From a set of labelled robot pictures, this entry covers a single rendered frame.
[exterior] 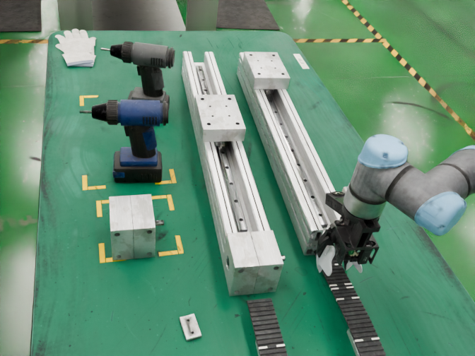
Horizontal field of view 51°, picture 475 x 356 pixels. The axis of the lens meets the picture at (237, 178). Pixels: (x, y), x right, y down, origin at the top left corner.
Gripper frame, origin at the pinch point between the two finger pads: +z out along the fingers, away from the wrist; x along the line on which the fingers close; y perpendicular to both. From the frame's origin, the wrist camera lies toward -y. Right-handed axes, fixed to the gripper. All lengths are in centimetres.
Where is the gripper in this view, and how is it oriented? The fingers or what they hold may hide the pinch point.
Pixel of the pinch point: (333, 264)
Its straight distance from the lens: 113.3
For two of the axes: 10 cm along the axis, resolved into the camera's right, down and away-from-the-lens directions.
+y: 1.9, 6.7, -7.2
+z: -1.2, 7.5, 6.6
